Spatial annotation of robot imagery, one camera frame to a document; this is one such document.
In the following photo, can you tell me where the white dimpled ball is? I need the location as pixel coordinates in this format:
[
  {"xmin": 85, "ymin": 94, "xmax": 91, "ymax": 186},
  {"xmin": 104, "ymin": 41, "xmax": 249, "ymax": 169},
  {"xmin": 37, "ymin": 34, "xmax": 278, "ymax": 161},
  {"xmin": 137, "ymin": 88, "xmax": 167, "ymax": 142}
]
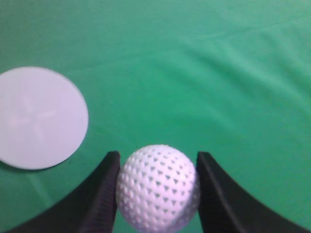
[{"xmin": 116, "ymin": 144, "xmax": 201, "ymax": 233}]

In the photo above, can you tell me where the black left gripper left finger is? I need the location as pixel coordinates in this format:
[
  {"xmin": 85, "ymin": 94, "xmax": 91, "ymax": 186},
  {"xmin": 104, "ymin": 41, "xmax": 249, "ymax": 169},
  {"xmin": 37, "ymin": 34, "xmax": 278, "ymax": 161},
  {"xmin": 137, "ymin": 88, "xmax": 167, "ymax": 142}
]
[{"xmin": 9, "ymin": 151, "xmax": 120, "ymax": 233}]

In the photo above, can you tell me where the green table cloth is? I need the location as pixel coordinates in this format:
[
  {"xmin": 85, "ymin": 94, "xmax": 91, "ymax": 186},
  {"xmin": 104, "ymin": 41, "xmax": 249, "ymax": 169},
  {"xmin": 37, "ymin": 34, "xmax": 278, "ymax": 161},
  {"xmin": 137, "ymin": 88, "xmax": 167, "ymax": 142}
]
[{"xmin": 0, "ymin": 0, "xmax": 311, "ymax": 232}]

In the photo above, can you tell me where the white round plate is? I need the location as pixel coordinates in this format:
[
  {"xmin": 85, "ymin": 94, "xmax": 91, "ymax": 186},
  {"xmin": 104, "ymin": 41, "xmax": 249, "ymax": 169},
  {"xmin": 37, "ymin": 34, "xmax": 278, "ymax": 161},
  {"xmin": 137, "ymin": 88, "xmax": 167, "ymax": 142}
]
[{"xmin": 0, "ymin": 67, "xmax": 89, "ymax": 170}]

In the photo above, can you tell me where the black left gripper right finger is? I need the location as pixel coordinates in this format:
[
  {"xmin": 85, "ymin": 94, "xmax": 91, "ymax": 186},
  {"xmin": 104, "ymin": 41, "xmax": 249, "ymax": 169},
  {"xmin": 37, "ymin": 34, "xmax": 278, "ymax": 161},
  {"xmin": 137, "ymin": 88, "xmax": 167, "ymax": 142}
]
[{"xmin": 196, "ymin": 151, "xmax": 309, "ymax": 233}]

